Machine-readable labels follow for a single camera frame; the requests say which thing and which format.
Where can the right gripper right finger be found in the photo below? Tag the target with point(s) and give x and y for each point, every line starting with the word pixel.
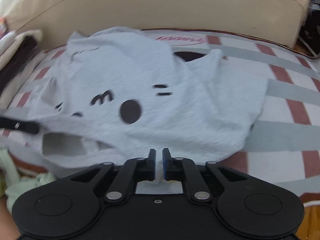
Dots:
pixel 244 205

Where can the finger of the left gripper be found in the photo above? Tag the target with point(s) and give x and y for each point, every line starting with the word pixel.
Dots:
pixel 19 125

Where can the beige leather sofa backrest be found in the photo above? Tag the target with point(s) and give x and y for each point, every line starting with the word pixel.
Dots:
pixel 274 20

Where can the plaid grey red blanket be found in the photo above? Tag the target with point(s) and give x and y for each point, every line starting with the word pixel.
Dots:
pixel 282 147

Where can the light green garment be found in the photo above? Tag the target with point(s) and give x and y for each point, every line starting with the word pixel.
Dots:
pixel 13 185

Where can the black bag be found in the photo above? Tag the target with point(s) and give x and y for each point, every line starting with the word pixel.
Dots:
pixel 308 37

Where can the light grey cat t-shirt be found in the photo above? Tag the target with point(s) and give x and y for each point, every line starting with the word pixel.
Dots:
pixel 116 94

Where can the cream folded garment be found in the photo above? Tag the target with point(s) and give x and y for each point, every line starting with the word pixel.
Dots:
pixel 11 42

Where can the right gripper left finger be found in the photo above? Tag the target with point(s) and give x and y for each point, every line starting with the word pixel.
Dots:
pixel 69 206

